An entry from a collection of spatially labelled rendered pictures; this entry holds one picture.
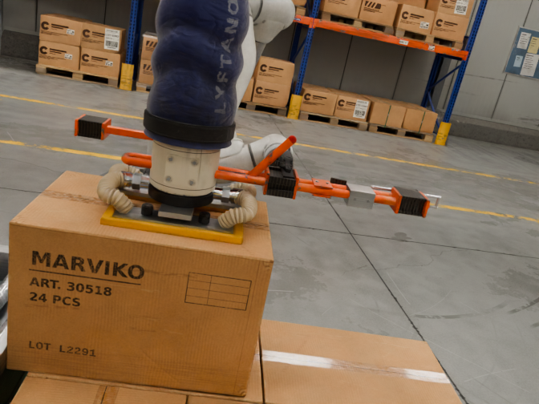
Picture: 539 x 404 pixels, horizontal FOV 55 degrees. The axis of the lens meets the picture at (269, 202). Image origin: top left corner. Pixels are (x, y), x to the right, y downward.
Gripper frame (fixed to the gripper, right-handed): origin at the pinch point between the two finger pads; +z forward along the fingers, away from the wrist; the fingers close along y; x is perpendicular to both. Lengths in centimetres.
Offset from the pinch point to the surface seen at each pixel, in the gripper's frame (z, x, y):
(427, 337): -110, -114, 107
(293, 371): 6, -13, 54
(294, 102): -716, -99, 73
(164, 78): 7.6, 33.7, -21.5
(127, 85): -695, 165, 93
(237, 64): 5.1, 17.7, -27.6
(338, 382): 8, -26, 54
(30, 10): -823, 358, 19
